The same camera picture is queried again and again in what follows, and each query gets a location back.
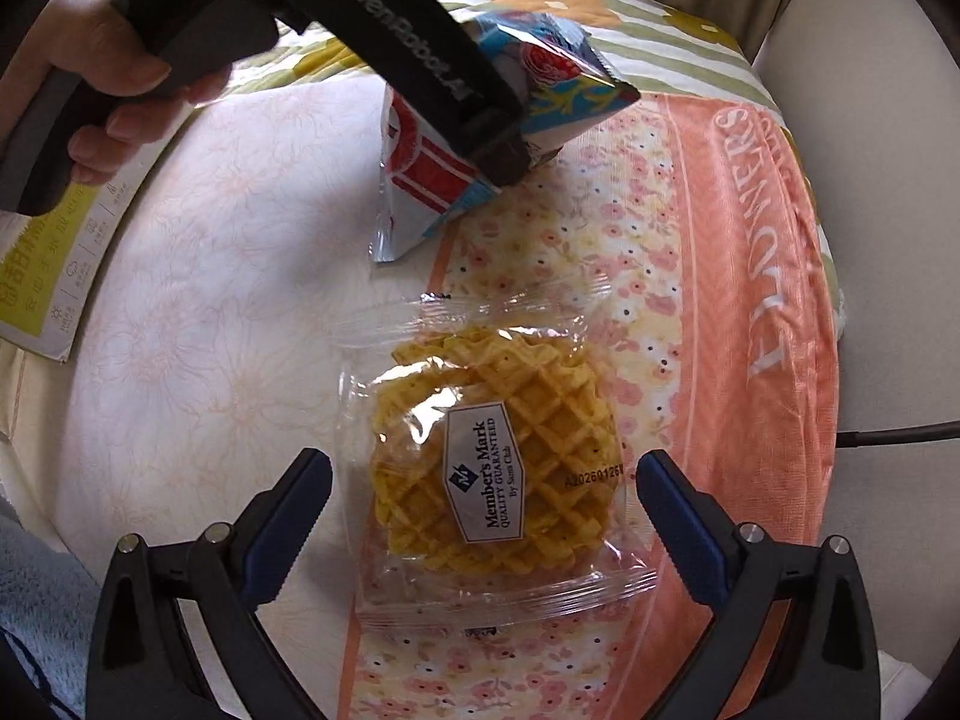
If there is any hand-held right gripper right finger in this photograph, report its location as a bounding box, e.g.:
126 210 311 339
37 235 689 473
634 448 882 720

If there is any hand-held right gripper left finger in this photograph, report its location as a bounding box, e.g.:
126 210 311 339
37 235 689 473
86 446 335 720

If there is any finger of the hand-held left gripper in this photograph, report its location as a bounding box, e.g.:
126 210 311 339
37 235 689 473
461 101 535 187

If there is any white red striped snack packet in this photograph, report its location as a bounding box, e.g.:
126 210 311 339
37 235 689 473
371 11 642 263

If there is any clear waffle biscuit packet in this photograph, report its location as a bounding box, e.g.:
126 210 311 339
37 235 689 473
334 274 657 631

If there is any yellow-green cardboard box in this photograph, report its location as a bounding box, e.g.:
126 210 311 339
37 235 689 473
0 120 162 365

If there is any person's left hand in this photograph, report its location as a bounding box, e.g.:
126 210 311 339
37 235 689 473
45 0 233 185

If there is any floral printed blanket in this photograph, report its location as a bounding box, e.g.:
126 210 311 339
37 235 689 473
0 0 852 720

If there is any blue fleece cloth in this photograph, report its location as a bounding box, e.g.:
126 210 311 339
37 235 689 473
0 517 113 720

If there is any black cable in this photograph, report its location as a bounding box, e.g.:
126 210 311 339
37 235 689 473
836 424 960 451

